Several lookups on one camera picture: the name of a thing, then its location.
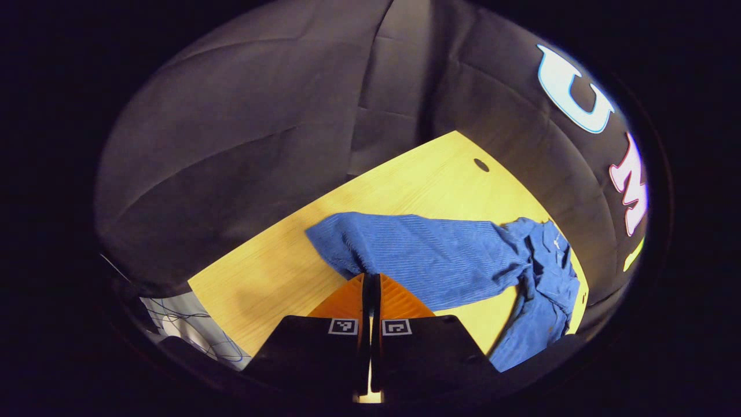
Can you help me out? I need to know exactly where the blue button shirt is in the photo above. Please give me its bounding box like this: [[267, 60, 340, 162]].
[[305, 212, 581, 372]]

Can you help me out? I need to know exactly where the bundle of thin cables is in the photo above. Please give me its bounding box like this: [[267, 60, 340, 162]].
[[139, 292, 252, 371]]

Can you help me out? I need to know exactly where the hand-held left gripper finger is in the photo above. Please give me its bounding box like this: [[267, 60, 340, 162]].
[[249, 273, 372, 403], [371, 273, 501, 403]]

